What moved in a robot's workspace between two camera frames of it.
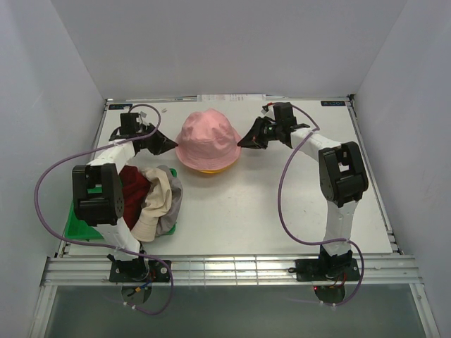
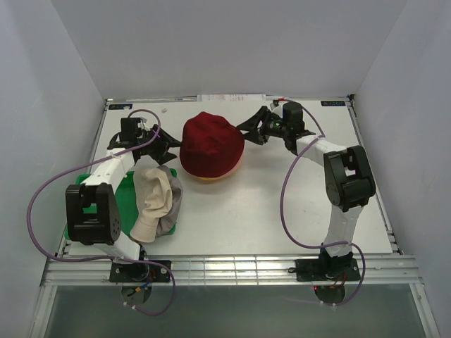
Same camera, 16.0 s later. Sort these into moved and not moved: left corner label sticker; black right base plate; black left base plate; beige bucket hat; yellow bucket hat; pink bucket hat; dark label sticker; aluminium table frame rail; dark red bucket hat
Moved: pink bucket hat; yellow bucket hat; dark red bucket hat
Not moved: beige bucket hat; dark label sticker; left corner label sticker; black right base plate; black left base plate; aluminium table frame rail
